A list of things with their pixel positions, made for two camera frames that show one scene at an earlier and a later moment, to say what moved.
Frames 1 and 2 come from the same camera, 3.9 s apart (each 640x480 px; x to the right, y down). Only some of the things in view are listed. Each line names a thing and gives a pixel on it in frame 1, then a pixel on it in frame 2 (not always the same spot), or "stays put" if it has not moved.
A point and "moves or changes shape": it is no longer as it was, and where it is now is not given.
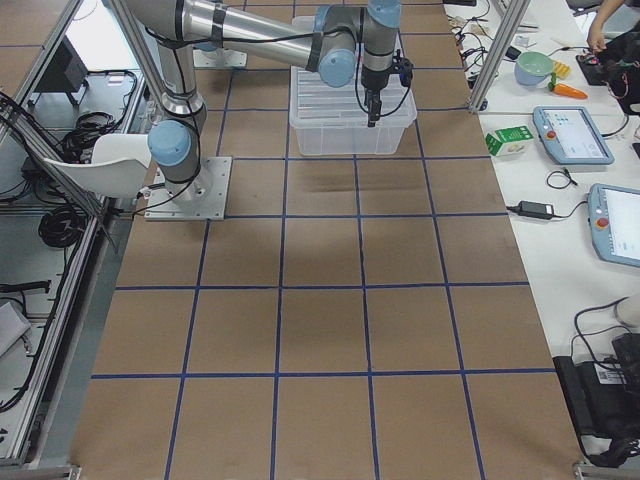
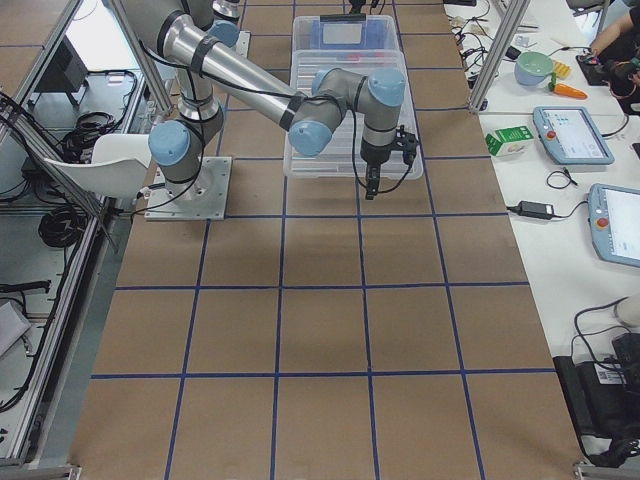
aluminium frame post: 513,15 stays put
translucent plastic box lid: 315,104 moves or changes shape
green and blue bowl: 532,68 stays put
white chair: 118,168 stays put
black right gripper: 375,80 -> 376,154
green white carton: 508,141 stays put
